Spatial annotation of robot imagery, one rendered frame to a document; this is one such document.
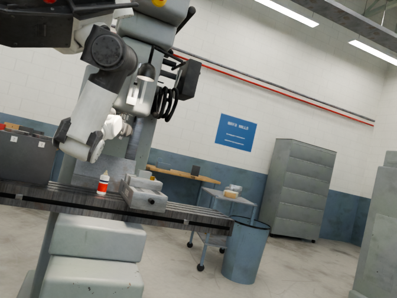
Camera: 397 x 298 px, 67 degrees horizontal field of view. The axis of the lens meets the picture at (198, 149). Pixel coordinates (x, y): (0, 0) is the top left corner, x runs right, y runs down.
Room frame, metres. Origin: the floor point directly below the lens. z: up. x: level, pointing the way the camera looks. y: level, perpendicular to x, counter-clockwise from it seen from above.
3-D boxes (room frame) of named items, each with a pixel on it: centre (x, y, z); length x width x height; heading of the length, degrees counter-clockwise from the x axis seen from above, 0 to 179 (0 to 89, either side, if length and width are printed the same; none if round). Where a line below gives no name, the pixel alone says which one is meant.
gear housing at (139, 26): (1.41, 0.38, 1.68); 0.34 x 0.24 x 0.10; 20
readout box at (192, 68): (1.76, 0.16, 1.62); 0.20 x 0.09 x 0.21; 20
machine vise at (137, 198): (1.39, 0.21, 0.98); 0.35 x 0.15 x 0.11; 23
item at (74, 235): (1.37, 0.37, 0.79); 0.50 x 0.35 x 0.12; 20
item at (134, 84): (1.26, 0.33, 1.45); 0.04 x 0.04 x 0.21; 20
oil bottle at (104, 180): (1.36, 0.39, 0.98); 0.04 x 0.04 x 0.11
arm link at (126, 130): (1.27, 0.37, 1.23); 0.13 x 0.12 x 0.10; 89
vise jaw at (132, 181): (1.37, 0.20, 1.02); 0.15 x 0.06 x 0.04; 113
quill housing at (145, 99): (1.37, 0.37, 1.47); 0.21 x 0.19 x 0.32; 110
